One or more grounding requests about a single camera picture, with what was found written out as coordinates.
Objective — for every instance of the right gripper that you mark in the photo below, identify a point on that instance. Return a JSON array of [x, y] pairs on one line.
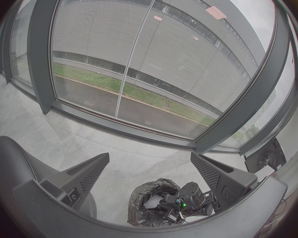
[[175, 215]]

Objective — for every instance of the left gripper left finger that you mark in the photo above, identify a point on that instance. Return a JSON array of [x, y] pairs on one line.
[[84, 172]]

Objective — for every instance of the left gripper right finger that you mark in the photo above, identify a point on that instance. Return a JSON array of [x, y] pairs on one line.
[[226, 180]]

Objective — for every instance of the black plastic bag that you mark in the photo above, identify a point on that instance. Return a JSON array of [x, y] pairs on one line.
[[139, 207]]

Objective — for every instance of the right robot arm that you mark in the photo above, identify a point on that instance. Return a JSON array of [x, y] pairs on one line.
[[192, 193]]

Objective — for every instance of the window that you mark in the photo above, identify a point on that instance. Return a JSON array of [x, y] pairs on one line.
[[37, 58]]

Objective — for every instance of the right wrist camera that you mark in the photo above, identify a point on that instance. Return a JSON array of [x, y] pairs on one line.
[[174, 199]]

